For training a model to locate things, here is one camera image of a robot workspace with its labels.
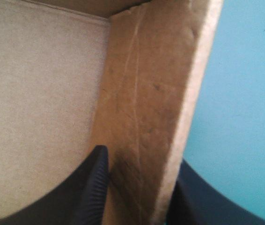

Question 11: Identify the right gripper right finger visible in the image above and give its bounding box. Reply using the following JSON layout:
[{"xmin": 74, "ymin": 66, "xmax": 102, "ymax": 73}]
[{"xmin": 166, "ymin": 157, "xmax": 265, "ymax": 225}]

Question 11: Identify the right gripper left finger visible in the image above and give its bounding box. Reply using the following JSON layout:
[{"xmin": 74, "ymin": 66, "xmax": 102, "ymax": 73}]
[{"xmin": 0, "ymin": 144, "xmax": 110, "ymax": 225}]

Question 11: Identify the brown cardboard box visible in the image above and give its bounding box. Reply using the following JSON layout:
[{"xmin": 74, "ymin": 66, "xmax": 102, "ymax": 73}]
[{"xmin": 0, "ymin": 0, "xmax": 224, "ymax": 225}]

